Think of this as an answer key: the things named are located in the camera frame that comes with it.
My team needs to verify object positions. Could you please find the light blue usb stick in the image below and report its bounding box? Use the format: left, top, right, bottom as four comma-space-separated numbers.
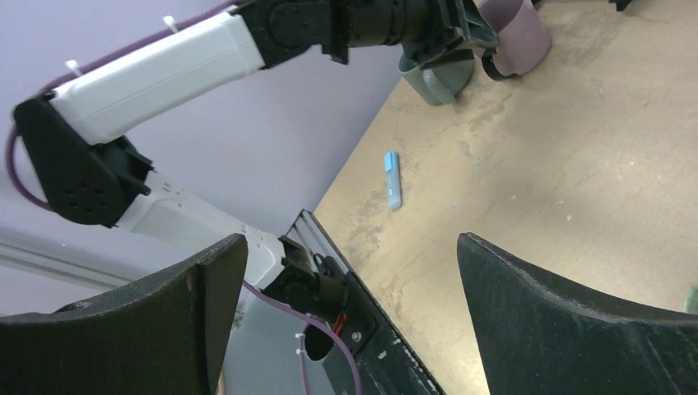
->
384, 151, 403, 211

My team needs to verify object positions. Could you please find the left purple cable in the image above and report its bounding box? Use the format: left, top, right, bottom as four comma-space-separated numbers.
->
4, 0, 246, 212

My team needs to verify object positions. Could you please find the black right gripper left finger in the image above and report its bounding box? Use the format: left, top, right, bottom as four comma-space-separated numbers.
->
1, 235, 248, 394

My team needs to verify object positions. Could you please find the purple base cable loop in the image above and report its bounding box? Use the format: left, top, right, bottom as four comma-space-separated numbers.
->
243, 281, 365, 395

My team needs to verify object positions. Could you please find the purple mug black handle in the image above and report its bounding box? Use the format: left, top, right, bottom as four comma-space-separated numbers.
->
479, 0, 552, 81

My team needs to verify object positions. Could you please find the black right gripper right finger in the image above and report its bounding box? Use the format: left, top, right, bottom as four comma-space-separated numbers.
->
457, 233, 697, 394

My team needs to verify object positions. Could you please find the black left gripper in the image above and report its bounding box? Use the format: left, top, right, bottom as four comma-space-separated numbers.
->
324, 0, 500, 65

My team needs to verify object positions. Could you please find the grey-green ceramic mug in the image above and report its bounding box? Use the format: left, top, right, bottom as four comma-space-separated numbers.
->
398, 55, 475, 106

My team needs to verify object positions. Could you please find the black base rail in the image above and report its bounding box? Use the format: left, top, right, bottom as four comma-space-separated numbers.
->
286, 210, 444, 394

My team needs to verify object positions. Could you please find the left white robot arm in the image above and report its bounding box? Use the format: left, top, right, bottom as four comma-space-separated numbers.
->
8, 1, 500, 321

